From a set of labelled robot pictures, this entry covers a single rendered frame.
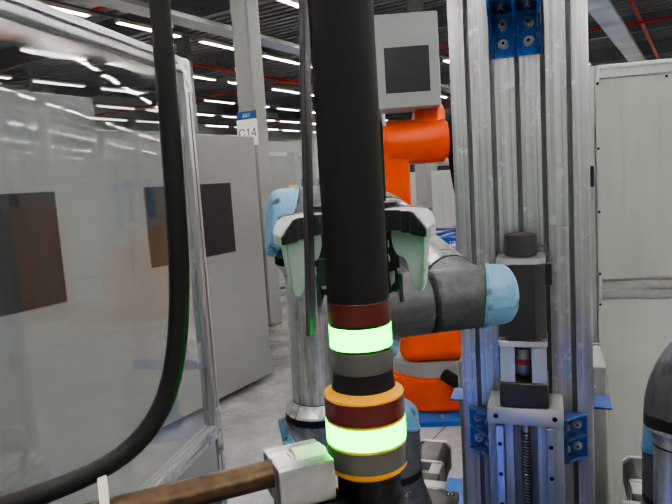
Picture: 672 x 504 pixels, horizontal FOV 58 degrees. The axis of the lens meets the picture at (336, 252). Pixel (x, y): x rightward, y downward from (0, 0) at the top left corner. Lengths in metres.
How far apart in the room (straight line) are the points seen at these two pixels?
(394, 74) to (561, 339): 3.24
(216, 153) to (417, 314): 4.23
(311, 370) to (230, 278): 3.86
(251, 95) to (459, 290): 6.61
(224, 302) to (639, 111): 3.52
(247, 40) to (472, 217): 6.25
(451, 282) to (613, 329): 1.54
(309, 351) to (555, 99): 0.64
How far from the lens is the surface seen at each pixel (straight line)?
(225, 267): 4.87
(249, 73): 7.27
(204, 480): 0.32
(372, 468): 0.33
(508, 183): 1.21
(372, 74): 0.31
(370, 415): 0.32
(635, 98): 2.17
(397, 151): 4.34
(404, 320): 0.69
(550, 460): 1.24
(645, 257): 2.19
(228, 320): 4.93
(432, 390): 4.37
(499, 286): 0.73
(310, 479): 0.33
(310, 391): 1.11
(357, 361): 0.32
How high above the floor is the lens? 1.69
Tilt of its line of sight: 7 degrees down
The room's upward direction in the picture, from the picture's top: 4 degrees counter-clockwise
